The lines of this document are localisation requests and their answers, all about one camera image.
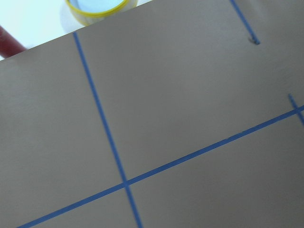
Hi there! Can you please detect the yellow rimmed bowl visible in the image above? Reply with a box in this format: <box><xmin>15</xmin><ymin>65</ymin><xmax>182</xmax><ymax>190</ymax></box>
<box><xmin>65</xmin><ymin>0</ymin><xmax>138</xmax><ymax>26</ymax></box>

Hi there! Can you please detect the red cylinder tube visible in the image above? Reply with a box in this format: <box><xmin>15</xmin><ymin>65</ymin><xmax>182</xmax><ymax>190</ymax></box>
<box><xmin>0</xmin><ymin>27</ymin><xmax>27</xmax><ymax>58</ymax></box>

